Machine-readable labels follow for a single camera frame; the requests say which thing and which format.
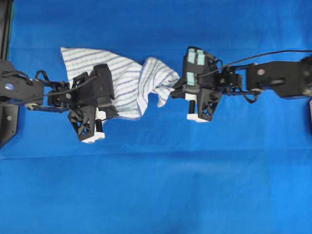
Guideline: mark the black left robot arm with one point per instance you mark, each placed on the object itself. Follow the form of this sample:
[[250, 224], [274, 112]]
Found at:
[[38, 94]]

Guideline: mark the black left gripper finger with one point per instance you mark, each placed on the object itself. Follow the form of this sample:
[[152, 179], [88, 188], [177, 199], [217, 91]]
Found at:
[[110, 112]]

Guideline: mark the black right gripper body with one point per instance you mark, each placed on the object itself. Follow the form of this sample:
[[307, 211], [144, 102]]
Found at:
[[203, 93]]

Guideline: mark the blue table cloth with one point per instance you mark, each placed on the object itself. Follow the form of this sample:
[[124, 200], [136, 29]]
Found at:
[[248, 171]]

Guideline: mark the white blue-striped towel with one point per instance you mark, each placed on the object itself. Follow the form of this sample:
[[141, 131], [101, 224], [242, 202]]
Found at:
[[132, 82]]

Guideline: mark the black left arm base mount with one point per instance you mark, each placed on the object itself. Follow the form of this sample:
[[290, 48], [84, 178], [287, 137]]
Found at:
[[8, 122]]

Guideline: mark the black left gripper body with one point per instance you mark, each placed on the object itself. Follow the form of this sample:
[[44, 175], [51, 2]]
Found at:
[[85, 116]]

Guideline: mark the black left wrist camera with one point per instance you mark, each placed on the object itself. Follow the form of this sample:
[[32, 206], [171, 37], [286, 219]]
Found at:
[[103, 86]]

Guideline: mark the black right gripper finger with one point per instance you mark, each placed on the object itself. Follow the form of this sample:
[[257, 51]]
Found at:
[[178, 93], [178, 86]]

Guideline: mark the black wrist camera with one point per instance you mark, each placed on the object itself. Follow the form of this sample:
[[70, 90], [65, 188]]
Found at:
[[196, 64], [103, 86]]

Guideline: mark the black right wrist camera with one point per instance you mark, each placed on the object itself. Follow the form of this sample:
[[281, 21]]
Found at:
[[196, 64]]

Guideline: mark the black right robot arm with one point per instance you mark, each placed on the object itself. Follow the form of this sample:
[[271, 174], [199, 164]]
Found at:
[[287, 79]]

